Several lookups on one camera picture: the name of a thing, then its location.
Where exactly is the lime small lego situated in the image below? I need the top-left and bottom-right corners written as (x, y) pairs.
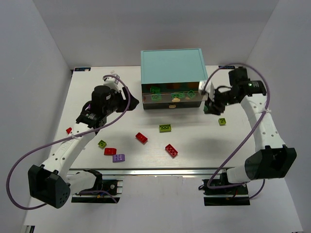
top-left (218, 118), bottom-right (226, 126)

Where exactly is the transparent drawer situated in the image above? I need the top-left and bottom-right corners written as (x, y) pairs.
top-left (141, 82), bottom-right (207, 103)

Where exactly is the dark green lego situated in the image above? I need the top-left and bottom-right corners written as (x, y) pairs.
top-left (150, 86), bottom-right (161, 95)

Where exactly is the olive small lego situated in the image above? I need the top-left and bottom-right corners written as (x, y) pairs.
top-left (98, 140), bottom-right (107, 149)

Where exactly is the green long lego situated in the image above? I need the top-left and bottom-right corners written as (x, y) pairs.
top-left (171, 92), bottom-right (185, 102)

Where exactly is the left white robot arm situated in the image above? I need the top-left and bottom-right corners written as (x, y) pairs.
top-left (28, 85), bottom-right (139, 209)

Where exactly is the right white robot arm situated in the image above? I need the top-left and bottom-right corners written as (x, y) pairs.
top-left (198, 64), bottom-right (297, 188)

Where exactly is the right blue label sticker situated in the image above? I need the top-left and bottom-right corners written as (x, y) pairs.
top-left (218, 66), bottom-right (235, 70)

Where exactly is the blue label sticker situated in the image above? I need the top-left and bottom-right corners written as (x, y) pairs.
top-left (74, 67), bottom-right (91, 72)
top-left (218, 66), bottom-right (235, 70)

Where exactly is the red lego centre left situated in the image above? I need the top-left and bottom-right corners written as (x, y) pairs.
top-left (136, 133), bottom-right (148, 144)

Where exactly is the lime long lego centre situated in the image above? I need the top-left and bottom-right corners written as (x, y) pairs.
top-left (159, 124), bottom-right (172, 133)

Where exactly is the left blue label sticker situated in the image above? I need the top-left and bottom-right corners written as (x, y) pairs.
top-left (74, 67), bottom-right (91, 72)

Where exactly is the teal drawer cabinet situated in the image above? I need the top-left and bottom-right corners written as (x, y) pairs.
top-left (140, 49), bottom-right (208, 110)

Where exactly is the small red lego left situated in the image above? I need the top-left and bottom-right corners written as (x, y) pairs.
top-left (66, 127), bottom-right (73, 134)

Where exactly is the red sloped lego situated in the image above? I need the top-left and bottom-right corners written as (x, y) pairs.
top-left (104, 148), bottom-right (117, 156)

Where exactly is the red lego centre right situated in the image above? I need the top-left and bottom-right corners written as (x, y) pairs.
top-left (165, 144), bottom-right (178, 158)

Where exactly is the purple sloped lego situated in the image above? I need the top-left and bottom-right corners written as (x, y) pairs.
top-left (112, 154), bottom-right (125, 163)

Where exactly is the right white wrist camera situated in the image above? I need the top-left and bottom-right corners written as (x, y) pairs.
top-left (198, 80), bottom-right (215, 102)

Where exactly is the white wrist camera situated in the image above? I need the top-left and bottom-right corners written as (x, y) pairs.
top-left (103, 74), bottom-right (120, 92)
top-left (198, 80), bottom-right (215, 102)

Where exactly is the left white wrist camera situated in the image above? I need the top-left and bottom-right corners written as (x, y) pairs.
top-left (103, 74), bottom-right (120, 92)

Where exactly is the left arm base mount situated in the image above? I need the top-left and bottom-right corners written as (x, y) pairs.
top-left (71, 169), bottom-right (123, 204)

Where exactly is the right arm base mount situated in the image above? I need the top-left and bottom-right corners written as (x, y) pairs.
top-left (198, 179), bottom-right (250, 206)

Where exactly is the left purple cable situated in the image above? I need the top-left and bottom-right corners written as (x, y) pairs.
top-left (6, 75), bottom-right (132, 209)

